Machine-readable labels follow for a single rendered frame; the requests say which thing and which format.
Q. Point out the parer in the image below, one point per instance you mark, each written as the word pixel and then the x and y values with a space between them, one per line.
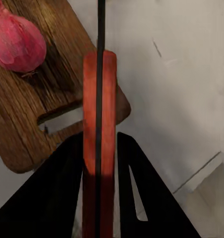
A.
pixel 99 109

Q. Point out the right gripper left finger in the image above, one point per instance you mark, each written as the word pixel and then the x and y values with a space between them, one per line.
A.
pixel 45 205

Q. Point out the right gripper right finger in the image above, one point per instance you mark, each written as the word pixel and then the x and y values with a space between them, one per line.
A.
pixel 165 217

